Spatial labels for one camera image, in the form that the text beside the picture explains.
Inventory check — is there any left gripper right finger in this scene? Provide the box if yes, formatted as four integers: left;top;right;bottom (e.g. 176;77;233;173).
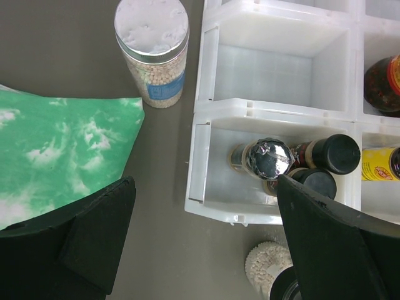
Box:
277;175;399;299

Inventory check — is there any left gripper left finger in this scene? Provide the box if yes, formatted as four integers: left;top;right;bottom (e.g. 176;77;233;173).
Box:
1;176;136;299

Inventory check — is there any black cap pepper bottle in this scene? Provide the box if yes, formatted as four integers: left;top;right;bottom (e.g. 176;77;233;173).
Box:
286;167;337;199
227;137;294;181

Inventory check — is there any red lid sauce jar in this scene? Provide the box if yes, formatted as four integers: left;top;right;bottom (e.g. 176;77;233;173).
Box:
364;55;399;118

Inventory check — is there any green white cloth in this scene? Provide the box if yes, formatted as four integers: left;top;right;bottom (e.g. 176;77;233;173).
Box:
1;86;144;228

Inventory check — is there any white organizer tray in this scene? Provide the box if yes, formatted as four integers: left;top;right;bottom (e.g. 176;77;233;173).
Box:
184;1;359;225
354;1;399;223

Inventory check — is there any black lid shaker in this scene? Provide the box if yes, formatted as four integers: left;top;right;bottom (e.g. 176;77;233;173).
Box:
244;241;302;299

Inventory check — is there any yellow label brown bottle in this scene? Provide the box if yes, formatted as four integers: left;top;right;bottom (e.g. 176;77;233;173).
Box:
361;147;399;182

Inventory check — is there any right white organizer tray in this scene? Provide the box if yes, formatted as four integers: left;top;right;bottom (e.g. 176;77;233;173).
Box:
354;1;399;223

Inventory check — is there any silver lid salt jar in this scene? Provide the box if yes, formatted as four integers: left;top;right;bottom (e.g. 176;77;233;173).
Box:
114;0;190;109

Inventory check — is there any small black cap spice bottle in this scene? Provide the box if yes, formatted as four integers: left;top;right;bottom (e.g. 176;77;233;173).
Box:
290;134;361;175

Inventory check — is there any left white organizer tray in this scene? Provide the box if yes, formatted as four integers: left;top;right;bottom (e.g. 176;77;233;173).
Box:
184;1;359;225

